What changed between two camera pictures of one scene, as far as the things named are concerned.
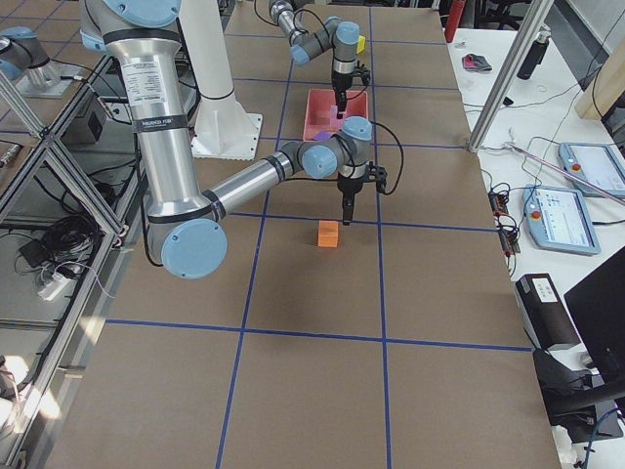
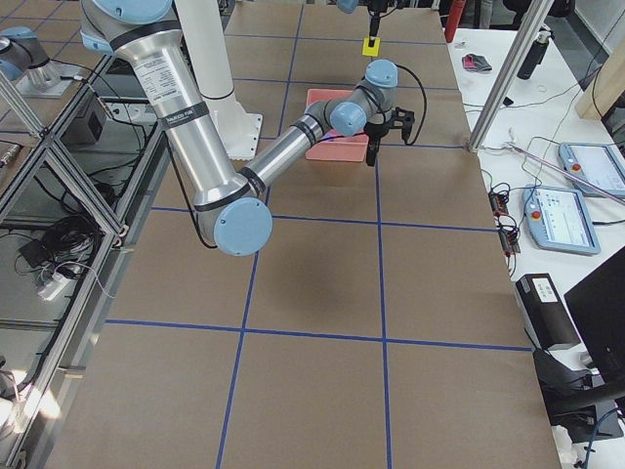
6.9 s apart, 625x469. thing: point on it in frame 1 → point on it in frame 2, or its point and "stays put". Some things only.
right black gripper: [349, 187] → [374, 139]
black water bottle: [533, 57] stays put
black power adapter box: [545, 316] stays put
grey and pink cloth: [476, 63] stays put
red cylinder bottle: [453, 20] stays put
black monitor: [597, 306] stays put
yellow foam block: [361, 44] → [370, 51]
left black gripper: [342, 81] → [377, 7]
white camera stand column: [223, 129] stays put
